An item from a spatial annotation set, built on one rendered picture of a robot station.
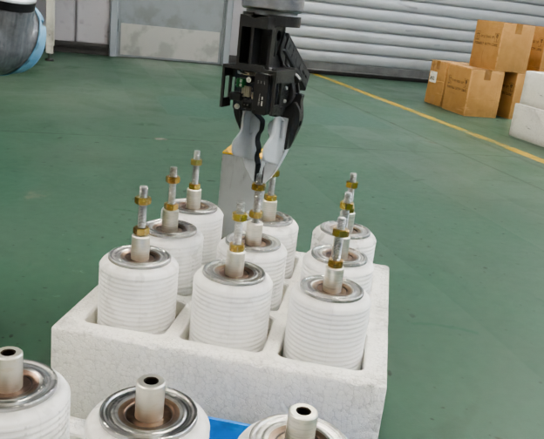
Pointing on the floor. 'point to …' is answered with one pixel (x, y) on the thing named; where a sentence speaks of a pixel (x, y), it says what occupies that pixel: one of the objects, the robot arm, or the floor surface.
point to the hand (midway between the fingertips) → (262, 171)
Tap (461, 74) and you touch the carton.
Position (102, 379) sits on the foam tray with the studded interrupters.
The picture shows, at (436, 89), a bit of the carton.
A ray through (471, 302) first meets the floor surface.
